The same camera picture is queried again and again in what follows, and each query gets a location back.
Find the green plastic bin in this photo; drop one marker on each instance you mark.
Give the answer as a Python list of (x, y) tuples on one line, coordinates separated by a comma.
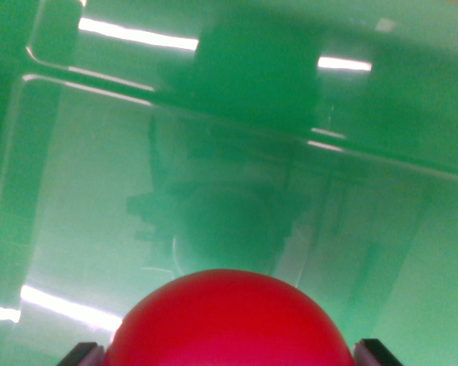
[(233, 152)]

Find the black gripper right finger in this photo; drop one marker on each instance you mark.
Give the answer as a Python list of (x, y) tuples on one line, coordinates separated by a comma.
[(374, 354)]

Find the red apple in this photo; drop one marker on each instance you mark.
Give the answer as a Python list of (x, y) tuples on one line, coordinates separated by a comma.
[(231, 324)]

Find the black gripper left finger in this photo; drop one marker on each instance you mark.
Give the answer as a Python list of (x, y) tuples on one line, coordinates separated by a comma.
[(84, 355)]

